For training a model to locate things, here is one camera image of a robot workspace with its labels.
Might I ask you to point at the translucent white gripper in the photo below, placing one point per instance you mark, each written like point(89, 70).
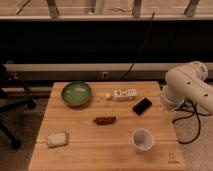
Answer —
point(168, 115)

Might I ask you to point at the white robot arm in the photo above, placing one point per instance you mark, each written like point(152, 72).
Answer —
point(187, 82)

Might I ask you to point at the green ceramic bowl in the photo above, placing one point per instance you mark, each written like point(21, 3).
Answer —
point(76, 93)

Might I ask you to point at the black smartphone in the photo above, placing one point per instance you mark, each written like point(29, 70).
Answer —
point(142, 106)

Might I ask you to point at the white paper cup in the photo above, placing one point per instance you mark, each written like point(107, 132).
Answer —
point(143, 139)

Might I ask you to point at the white remote control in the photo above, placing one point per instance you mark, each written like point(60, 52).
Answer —
point(122, 94)

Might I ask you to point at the white baseboard heater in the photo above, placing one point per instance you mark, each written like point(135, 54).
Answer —
point(58, 72)

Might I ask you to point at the white sponge block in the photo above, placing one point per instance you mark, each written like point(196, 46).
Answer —
point(57, 139)

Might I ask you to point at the black office chair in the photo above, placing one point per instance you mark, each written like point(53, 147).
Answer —
point(5, 78)

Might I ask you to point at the white wall outlet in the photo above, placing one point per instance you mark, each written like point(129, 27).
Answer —
point(105, 75)

